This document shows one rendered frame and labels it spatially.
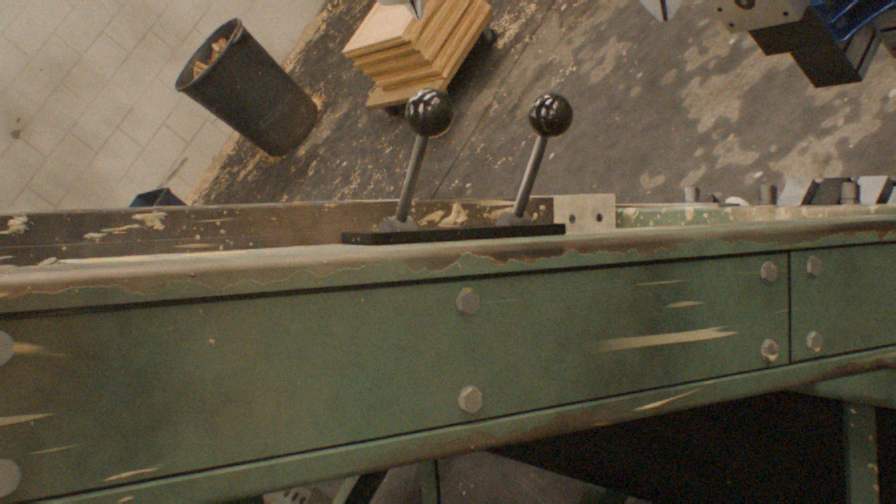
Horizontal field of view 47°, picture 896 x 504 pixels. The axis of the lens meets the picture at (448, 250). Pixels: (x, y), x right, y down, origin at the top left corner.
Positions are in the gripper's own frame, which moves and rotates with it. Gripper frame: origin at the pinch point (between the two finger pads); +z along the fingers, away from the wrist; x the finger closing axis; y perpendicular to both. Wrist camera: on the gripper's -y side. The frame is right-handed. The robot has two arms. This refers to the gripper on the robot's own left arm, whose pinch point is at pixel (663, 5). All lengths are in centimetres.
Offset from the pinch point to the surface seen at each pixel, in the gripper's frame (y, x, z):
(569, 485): 156, 49, 110
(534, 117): -4.8, 11.0, 7.2
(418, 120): -14.2, 17.8, 5.6
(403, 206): -11.4, 21.1, 12.2
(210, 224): 20, 57, 16
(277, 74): 430, 234, -9
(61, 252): 7, 68, 15
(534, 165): -2.9, 12.0, 11.3
